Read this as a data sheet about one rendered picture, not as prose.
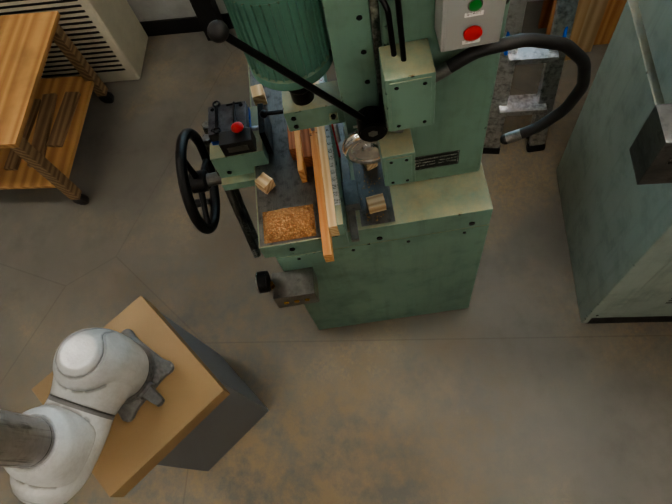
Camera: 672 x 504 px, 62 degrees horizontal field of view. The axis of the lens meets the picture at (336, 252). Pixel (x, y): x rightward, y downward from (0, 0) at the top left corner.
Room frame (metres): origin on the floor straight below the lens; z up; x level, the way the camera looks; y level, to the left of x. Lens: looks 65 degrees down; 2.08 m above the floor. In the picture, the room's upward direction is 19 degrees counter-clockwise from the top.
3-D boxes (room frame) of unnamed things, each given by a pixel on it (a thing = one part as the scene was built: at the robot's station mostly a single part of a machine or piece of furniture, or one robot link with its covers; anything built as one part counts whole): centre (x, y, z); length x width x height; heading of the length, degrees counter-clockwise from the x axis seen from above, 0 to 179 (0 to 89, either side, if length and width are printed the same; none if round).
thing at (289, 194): (0.90, 0.06, 0.87); 0.61 x 0.30 x 0.06; 169
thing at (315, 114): (0.85, -0.06, 1.03); 0.14 x 0.07 x 0.09; 79
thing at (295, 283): (0.63, 0.14, 0.58); 0.12 x 0.08 x 0.08; 79
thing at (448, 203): (0.83, -0.16, 0.76); 0.57 x 0.45 x 0.09; 79
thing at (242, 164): (0.92, 0.14, 0.91); 0.15 x 0.14 x 0.09; 169
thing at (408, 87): (0.67, -0.23, 1.23); 0.09 x 0.08 x 0.15; 79
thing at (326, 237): (0.83, -0.04, 0.92); 0.62 x 0.02 x 0.04; 169
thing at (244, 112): (0.91, 0.14, 0.99); 0.13 x 0.11 x 0.06; 169
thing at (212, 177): (0.91, 0.22, 0.81); 0.29 x 0.20 x 0.29; 169
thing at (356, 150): (0.71, -0.15, 1.02); 0.12 x 0.03 x 0.12; 79
